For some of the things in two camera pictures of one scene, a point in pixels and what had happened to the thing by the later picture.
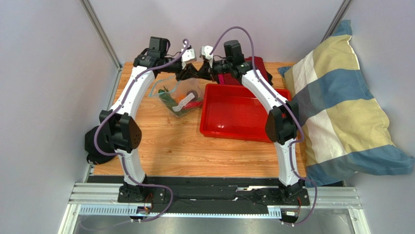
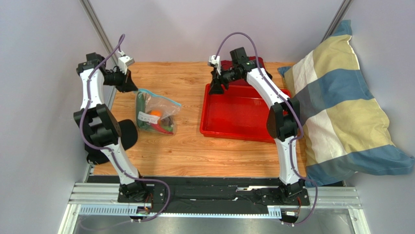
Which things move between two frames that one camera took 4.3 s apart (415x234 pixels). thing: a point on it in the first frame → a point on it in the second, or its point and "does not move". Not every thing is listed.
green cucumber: x=170 y=103 → x=141 y=107
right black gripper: x=210 y=69 → x=216 y=82
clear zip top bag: x=179 y=97 → x=155 y=114
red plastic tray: x=234 y=111 does not move
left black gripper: x=189 y=72 → x=127 y=85
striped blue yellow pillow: x=345 y=134 does not move
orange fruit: x=179 y=96 → x=156 y=112
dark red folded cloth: x=257 y=64 does not move
